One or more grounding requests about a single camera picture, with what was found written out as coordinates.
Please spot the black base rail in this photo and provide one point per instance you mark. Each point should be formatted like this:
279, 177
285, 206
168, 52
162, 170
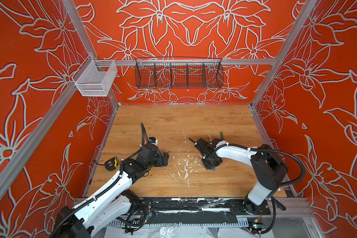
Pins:
233, 205

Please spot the white mesh basket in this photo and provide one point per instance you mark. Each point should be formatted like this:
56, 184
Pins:
94, 78

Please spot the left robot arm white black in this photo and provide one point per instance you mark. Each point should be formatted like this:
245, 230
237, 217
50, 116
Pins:
112, 200

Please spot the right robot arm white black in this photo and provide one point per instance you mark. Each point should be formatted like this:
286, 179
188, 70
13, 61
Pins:
269, 169

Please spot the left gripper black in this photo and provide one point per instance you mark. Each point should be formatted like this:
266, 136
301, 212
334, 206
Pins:
160, 162

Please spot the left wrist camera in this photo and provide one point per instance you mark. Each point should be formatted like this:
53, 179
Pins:
153, 140

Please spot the black wire basket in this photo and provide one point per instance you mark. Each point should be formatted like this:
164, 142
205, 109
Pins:
178, 73

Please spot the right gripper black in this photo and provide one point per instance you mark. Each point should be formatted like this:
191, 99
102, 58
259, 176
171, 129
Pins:
208, 167

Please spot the white cable duct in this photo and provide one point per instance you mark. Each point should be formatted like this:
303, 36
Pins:
241, 222

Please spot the yellow black tape measure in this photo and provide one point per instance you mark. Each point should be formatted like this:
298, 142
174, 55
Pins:
111, 164

